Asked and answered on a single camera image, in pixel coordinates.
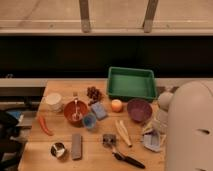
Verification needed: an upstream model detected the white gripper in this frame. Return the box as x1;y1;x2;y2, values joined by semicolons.
152;109;168;134

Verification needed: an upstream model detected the grey blue towel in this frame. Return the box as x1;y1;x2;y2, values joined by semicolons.
142;130;161;152

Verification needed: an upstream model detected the purple bowl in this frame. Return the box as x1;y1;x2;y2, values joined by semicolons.
127;98;152;123

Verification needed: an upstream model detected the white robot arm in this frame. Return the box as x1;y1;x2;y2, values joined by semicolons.
160;80;213;171

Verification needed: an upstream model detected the brown ceramic bowl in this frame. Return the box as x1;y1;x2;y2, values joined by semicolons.
64;100;88;127

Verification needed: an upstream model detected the yellow banana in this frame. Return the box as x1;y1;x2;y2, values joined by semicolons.
115;120;132;147

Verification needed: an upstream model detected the green plastic tray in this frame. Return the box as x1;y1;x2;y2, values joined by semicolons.
107;67;157;102

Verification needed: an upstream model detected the orange apple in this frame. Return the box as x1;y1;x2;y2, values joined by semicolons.
111;99;123;112

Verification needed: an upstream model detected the blue sponge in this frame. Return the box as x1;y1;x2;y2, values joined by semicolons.
91;102;107;120

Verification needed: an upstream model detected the small blue cup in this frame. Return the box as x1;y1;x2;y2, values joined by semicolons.
82;113;96;130

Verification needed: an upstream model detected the bunch of dark grapes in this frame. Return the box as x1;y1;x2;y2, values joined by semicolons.
87;86;102;106

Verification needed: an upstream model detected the metal spoon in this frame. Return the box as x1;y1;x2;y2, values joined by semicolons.
73;92;82;121

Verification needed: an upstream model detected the grey rectangular block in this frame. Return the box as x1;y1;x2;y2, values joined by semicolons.
71;134;82;160

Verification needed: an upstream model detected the small metal cup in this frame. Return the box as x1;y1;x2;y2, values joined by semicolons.
50;142;66;158

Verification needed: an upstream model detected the stack of white plates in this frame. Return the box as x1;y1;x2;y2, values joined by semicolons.
45;93;63;112

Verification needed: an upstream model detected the red chili pepper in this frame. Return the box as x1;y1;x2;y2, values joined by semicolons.
38;115;54;136

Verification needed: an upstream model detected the black object at left edge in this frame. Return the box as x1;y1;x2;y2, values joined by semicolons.
0;110;22;171

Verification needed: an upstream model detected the black handled metal spatula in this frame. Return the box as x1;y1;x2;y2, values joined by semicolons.
102;133;147;170

